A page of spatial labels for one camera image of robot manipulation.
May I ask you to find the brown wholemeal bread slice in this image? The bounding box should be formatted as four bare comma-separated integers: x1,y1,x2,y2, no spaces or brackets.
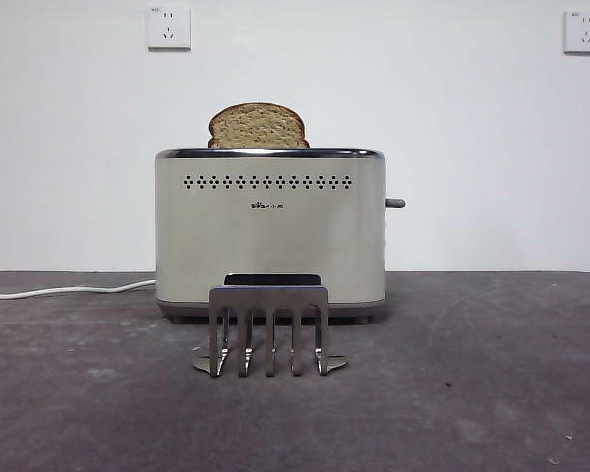
206,102,311,148

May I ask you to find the cream steel two-slot toaster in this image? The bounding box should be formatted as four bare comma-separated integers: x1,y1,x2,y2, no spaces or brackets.
153,147,388,325

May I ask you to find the shiny metal bread rack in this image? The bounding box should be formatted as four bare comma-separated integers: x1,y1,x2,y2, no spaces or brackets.
191,273,350,379

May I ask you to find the white wall socket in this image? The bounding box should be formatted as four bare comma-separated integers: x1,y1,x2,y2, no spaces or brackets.
563,10,590,55
147,5,192,51

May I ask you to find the white power cable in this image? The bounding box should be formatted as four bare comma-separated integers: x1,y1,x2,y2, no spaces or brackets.
0,278,157,300

